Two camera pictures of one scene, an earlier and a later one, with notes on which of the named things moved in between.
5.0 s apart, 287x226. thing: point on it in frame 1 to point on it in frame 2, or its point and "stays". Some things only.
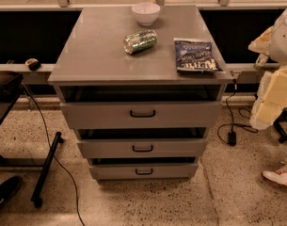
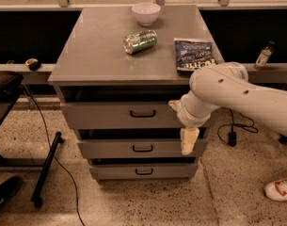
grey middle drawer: x=142 y=148 stays
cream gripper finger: x=262 y=43 to x=175 y=104
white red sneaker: x=284 y=175 to x=279 y=190
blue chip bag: x=195 y=56 stays
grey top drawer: x=141 y=114 stays
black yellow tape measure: x=33 y=64 stays
